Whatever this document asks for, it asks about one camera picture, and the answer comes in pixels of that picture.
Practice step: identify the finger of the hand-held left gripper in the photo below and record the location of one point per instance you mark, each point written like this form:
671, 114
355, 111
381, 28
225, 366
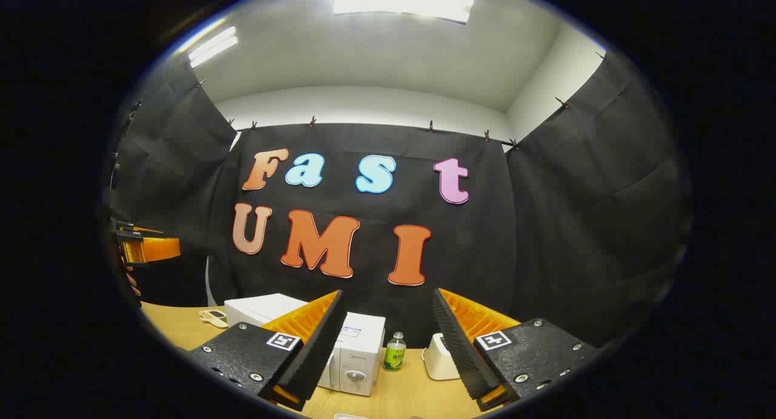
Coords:
154, 248

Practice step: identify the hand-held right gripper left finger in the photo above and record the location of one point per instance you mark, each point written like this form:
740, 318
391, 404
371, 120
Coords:
318, 352

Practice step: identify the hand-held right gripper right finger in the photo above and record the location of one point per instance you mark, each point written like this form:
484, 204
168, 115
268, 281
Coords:
461, 352

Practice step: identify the white microwave oven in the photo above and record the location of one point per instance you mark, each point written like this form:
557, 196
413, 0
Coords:
364, 352

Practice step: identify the white food tray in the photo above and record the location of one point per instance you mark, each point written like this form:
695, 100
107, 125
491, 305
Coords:
350, 416

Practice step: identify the white toaster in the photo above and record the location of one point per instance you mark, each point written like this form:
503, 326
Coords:
438, 361

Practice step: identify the green drink bottle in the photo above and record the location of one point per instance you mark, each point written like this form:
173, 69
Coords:
394, 355

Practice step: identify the white divided sauce dish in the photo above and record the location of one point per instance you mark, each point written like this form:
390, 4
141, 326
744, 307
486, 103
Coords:
213, 317

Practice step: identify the ceiling light panel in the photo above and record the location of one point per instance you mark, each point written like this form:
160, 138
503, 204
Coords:
213, 46
403, 0

